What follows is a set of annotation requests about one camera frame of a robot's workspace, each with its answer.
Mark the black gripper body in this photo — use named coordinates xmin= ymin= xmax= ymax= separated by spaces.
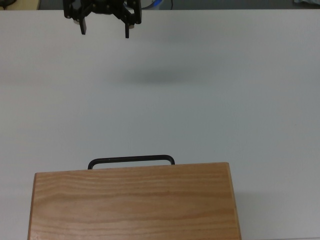
xmin=90 ymin=0 xmax=127 ymax=15

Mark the wooden drawer with black handle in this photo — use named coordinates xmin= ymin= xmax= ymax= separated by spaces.
xmin=87 ymin=154 xmax=176 ymax=171

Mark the brown wooden panel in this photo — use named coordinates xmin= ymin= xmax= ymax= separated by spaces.
xmin=14 ymin=0 xmax=41 ymax=11

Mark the black object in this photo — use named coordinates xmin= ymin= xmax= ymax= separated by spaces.
xmin=0 ymin=0 xmax=16 ymax=11

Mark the pale blue thing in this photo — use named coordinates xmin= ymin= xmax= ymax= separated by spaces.
xmin=292 ymin=0 xmax=320 ymax=6

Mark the wooden cabinet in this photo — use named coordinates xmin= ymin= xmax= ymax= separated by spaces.
xmin=27 ymin=161 xmax=243 ymax=240

